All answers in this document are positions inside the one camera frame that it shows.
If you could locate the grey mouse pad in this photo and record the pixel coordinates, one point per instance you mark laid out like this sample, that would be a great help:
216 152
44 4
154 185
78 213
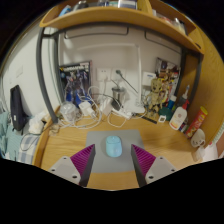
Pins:
113 165

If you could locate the white orange lotion bottle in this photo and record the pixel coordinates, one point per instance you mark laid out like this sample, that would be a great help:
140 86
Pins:
178 118

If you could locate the grey metal desk frame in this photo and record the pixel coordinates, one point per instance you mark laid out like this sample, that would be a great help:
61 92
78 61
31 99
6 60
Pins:
39 66

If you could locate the clear plastic dome container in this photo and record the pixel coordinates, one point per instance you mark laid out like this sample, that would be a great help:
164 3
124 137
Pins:
68 112

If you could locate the wooden overhead shelf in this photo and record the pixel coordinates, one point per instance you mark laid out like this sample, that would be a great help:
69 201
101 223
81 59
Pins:
116 15

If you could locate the white plastic bag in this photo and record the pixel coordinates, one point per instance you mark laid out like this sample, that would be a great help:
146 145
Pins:
37 125

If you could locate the white power strip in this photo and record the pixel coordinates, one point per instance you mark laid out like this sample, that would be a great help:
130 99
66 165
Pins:
122 114

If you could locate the white charger block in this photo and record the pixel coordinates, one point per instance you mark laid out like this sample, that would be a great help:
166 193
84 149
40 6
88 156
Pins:
85 108

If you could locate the teal blanket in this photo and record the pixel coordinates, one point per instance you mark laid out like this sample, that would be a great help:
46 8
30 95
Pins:
8 136

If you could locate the dark spray bottle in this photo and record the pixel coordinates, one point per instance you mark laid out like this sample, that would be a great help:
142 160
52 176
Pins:
185 96

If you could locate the light blue computer mouse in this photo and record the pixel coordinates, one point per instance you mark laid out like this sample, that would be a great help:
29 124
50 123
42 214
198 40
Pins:
113 146

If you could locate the white router box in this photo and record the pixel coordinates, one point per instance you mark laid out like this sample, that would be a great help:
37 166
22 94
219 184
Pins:
149 79

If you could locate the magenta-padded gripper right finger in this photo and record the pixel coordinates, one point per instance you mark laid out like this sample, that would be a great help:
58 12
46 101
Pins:
144 159

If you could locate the blue white plaid quilt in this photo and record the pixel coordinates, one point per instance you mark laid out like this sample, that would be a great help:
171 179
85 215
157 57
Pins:
30 148

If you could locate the dark navy backpack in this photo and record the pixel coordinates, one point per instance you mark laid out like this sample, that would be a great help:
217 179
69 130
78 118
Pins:
18 108

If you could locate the robot model kit box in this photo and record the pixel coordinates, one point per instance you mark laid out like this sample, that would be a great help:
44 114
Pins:
76 81

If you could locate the stainless steel cup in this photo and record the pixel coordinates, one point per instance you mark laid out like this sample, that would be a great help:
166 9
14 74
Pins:
118 94

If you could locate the white mug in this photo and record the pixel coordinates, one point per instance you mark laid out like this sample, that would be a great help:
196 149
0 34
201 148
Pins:
198 138

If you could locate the white wall socket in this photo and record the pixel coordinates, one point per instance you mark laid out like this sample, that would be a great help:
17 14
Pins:
119 76
103 74

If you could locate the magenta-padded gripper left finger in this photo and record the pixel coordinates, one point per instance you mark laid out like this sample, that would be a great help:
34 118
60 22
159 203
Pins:
81 159

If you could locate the small white desk clock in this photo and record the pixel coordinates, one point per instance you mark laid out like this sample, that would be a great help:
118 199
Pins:
162 119

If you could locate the large white power adapter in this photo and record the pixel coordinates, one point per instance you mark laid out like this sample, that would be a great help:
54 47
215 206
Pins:
106 104

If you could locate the red snack can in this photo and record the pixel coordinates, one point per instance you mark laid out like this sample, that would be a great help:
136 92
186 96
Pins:
196 121

